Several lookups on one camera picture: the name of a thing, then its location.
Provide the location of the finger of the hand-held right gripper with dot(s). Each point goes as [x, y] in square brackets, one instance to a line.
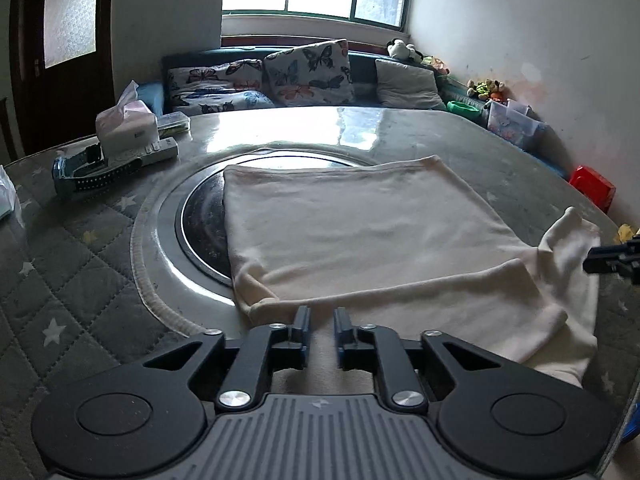
[611, 259]

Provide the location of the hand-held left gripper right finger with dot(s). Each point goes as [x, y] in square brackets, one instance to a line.
[342, 334]

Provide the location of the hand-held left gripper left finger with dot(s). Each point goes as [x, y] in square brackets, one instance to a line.
[302, 331]

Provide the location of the cream knit garment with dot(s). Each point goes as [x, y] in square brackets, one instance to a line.
[380, 240]

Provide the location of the yellow toy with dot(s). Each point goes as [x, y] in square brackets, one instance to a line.
[626, 233]

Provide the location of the red plastic stool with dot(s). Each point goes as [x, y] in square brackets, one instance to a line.
[592, 185]

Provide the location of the clear plastic storage box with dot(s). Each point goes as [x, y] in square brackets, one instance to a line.
[515, 122]

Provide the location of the green plastic bowl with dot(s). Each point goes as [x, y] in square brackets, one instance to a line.
[464, 109]

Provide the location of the small plush toys cluster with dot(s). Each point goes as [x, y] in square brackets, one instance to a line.
[486, 89]

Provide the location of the white remote control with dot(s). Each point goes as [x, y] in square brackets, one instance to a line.
[159, 149]

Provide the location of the grey quilted star table cover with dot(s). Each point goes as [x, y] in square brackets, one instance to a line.
[65, 280]

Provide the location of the green clear case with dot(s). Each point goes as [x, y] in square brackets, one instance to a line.
[172, 123]

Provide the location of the grey pillow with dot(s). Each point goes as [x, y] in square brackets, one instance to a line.
[406, 85]

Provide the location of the large butterfly print pillow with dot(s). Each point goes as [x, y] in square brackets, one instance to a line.
[307, 72]

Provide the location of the butterfly print folded quilt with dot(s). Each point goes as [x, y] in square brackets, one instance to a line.
[215, 87]

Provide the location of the dark blue sofa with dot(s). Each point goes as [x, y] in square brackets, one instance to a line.
[362, 67]

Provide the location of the white tissue box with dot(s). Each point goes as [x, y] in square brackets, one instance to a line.
[127, 127]

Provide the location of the black studded belt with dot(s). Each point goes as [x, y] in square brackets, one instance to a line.
[85, 172]

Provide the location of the panda plush toy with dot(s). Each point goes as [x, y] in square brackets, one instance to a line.
[402, 50]

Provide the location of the white plastic bag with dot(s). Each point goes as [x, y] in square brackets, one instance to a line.
[9, 195]

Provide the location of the brown door with glass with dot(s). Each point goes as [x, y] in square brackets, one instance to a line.
[60, 45]

